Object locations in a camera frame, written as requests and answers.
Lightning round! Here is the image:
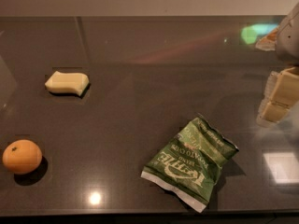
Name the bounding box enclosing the orange fruit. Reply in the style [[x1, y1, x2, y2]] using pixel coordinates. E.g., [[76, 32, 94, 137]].
[[2, 139, 42, 175]]

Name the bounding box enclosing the green jalapeno chip bag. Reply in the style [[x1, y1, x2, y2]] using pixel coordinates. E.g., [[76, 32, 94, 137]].
[[141, 116, 238, 212]]

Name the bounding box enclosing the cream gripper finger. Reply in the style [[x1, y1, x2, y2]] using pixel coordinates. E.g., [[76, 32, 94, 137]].
[[264, 66, 299, 106], [256, 99, 290, 127]]

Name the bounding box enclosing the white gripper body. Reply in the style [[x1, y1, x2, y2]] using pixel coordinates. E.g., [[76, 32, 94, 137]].
[[276, 3, 299, 63]]

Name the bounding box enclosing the pale yellow sponge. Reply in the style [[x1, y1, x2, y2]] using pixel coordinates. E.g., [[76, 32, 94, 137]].
[[45, 71, 90, 96]]

